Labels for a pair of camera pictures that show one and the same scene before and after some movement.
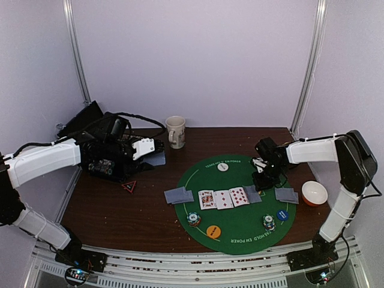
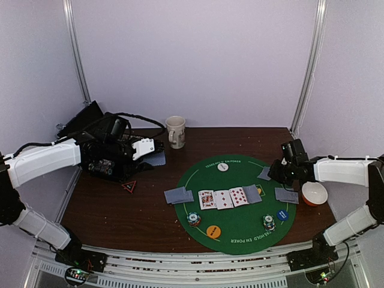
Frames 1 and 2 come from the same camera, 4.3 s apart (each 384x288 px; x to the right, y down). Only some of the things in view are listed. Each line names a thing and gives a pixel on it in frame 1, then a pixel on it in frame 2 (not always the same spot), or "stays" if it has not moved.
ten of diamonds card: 239,197 stays
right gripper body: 261,179 to 275,171
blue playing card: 253,196 stays
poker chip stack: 193,219 stays
